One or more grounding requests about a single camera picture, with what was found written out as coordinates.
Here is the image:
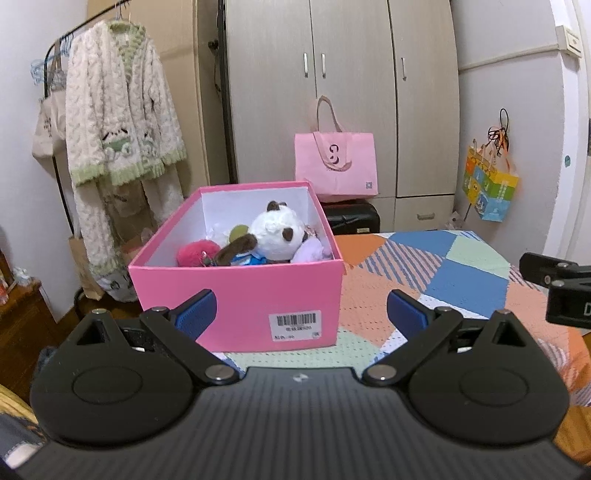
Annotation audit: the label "orange black lanyard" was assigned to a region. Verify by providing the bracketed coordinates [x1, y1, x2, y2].
[485, 108, 513, 160]

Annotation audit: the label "blue wet wipes packet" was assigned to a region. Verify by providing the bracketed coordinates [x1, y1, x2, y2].
[230, 251, 271, 267]

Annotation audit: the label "cream fleece robe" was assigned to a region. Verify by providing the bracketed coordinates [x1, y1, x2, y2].
[65, 18, 188, 289]

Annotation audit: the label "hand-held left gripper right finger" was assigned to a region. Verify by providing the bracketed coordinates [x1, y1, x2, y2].
[362, 289, 532, 387]

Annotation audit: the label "patchwork blanket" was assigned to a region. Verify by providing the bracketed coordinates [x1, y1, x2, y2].
[212, 230, 591, 407]

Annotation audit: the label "blue wire hangers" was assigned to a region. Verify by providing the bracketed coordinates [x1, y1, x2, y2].
[30, 41, 70, 93]

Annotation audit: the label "pink fluffy pompom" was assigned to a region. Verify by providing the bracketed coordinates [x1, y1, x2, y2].
[176, 240, 222, 267]

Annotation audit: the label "beige three-door wardrobe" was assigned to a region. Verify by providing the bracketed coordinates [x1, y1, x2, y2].
[217, 0, 462, 234]

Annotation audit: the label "black clothes rack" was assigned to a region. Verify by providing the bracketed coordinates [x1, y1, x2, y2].
[41, 7, 134, 319]

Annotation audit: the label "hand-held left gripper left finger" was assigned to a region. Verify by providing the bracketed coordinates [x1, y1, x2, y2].
[67, 289, 241, 386]

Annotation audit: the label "wooden nightstand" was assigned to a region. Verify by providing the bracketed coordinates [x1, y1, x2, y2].
[0, 277, 58, 365]

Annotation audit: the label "white plush dog brown ears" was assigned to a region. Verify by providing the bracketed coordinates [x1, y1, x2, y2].
[213, 200, 319, 265]

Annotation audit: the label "purple plush toy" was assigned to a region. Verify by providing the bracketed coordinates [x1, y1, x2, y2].
[291, 239, 333, 263]

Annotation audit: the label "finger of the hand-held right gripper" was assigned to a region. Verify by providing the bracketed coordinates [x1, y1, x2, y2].
[519, 252, 591, 288]

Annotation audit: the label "canvas tote bag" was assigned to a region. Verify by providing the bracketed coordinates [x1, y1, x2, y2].
[31, 41, 70, 176]

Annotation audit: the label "colourful paper gift bag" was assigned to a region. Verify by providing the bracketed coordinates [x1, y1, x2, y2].
[463, 145, 520, 223]

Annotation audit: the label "white printed shopping bag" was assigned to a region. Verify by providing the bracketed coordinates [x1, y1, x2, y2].
[99, 263, 137, 303]

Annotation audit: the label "pink tote bag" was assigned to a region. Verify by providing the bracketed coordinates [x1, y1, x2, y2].
[294, 96, 379, 203]

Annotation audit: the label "yellow grey bed quilt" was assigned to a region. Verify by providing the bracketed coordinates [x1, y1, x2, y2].
[0, 383, 47, 467]

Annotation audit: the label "pink cardboard box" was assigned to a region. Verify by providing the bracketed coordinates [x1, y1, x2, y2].
[128, 181, 345, 354]

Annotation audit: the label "brown paper bag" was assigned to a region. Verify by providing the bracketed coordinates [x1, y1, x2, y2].
[68, 235, 105, 300]
[121, 228, 155, 259]

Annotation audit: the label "black suitcase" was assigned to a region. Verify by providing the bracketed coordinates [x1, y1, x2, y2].
[321, 200, 382, 236]

